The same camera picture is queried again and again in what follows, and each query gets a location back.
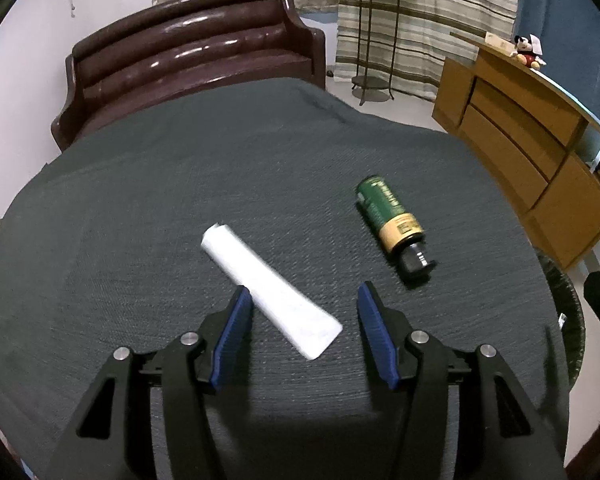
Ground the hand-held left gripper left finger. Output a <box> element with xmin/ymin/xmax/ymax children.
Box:
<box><xmin>45</xmin><ymin>285</ymin><xmax>253</xmax><ymax>480</ymax></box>

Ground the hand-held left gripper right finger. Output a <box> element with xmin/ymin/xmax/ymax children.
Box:
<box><xmin>356</xmin><ymin>281</ymin><xmax>568</xmax><ymax>480</ymax></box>

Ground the dark mesh trash bin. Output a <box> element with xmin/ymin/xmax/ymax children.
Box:
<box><xmin>536</xmin><ymin>252</ymin><xmax>587</xmax><ymax>391</ymax></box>

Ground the white squeeze tube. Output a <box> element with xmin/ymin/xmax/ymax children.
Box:
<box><xmin>200</xmin><ymin>222</ymin><xmax>344</xmax><ymax>361</ymax></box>

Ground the green bottle yellow label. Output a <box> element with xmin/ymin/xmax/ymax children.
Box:
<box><xmin>356</xmin><ymin>175</ymin><xmax>437</xmax><ymax>286</ymax></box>

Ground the dark grey tablecloth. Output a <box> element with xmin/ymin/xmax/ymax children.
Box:
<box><xmin>0</xmin><ymin>77</ymin><xmax>573</xmax><ymax>480</ymax></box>

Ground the wooden cabinet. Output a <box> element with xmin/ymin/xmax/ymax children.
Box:
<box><xmin>431</xmin><ymin>30</ymin><xmax>600</xmax><ymax>271</ymax></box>

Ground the mouse plush toy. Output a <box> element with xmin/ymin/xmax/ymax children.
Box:
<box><xmin>511</xmin><ymin>34</ymin><xmax>548</xmax><ymax>70</ymax></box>

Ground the black metal plant stand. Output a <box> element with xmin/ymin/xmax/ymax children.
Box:
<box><xmin>351</xmin><ymin>0</ymin><xmax>403</xmax><ymax>107</ymax></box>

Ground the small beige box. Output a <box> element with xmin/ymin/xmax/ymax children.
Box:
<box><xmin>484</xmin><ymin>31</ymin><xmax>516</xmax><ymax>57</ymax></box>

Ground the brown leather sofa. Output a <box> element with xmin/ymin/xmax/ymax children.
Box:
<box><xmin>50</xmin><ymin>0</ymin><xmax>328</xmax><ymax>153</ymax></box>

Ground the striped beige curtain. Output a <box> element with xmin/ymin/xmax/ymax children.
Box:
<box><xmin>335</xmin><ymin>0</ymin><xmax>521</xmax><ymax>102</ymax></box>

